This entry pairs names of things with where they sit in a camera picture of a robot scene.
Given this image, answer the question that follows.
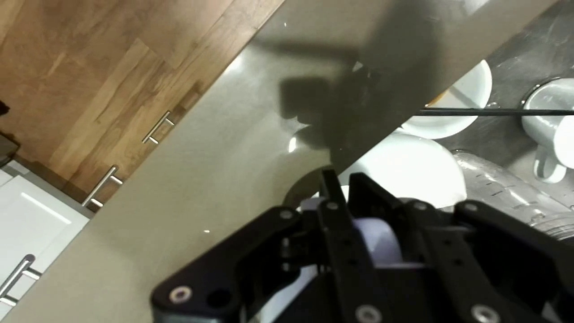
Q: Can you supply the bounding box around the white bowl brown residue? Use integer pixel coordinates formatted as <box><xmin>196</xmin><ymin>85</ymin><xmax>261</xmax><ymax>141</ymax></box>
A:
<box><xmin>399</xmin><ymin>60</ymin><xmax>496</xmax><ymax>142</ymax></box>

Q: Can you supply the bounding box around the white lower cabinet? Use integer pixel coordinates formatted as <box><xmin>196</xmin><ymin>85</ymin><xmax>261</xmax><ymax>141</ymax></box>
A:
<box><xmin>0</xmin><ymin>160</ymin><xmax>94</xmax><ymax>320</ymax></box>

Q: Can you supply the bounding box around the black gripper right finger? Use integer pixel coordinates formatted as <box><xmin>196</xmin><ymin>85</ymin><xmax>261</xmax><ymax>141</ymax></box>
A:
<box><xmin>349</xmin><ymin>173</ymin><xmax>574</xmax><ymax>323</ymax></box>

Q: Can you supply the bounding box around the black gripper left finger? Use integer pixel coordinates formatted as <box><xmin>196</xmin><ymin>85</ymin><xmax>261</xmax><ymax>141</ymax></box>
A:
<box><xmin>149</xmin><ymin>169</ymin><xmax>384</xmax><ymax>323</ymax></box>

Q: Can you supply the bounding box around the metal cabinet handle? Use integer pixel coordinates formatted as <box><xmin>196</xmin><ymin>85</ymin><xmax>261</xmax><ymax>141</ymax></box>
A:
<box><xmin>0</xmin><ymin>254</ymin><xmax>45</xmax><ymax>309</ymax></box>
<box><xmin>79</xmin><ymin>166</ymin><xmax>126</xmax><ymax>211</ymax></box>
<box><xmin>140</xmin><ymin>110</ymin><xmax>178</xmax><ymax>148</ymax></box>

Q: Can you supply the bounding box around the white plate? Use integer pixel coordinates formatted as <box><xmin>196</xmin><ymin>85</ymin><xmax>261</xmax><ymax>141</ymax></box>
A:
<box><xmin>338</xmin><ymin>130</ymin><xmax>471</xmax><ymax>212</ymax></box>

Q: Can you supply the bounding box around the black chopstick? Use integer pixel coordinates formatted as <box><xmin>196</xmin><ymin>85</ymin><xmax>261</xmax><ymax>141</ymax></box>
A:
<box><xmin>415</xmin><ymin>107</ymin><xmax>574</xmax><ymax>117</ymax></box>

